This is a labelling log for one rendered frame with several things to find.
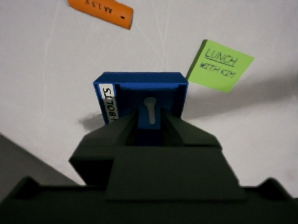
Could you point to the blue rack of labelled bins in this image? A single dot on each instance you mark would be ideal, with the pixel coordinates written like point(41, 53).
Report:
point(118, 93)

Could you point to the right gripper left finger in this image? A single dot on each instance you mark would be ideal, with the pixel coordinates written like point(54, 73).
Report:
point(115, 132)

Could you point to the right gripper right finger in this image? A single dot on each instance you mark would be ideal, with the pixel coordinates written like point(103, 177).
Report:
point(183, 133)

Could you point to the grey metal bolt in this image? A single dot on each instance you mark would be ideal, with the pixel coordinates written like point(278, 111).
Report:
point(150, 102)

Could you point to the green sticky note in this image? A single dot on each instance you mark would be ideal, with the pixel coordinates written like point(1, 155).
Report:
point(217, 66)

